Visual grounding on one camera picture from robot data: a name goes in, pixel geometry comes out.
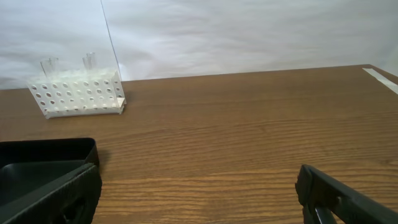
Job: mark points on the white test tube rack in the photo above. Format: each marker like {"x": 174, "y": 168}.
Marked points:
{"x": 77, "y": 93}

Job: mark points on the black tray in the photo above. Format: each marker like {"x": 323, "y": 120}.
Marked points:
{"x": 37, "y": 149}

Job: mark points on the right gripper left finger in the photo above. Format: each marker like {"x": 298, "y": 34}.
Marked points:
{"x": 56, "y": 202}

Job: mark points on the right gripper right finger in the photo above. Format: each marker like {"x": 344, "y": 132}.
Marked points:
{"x": 348, "y": 205}

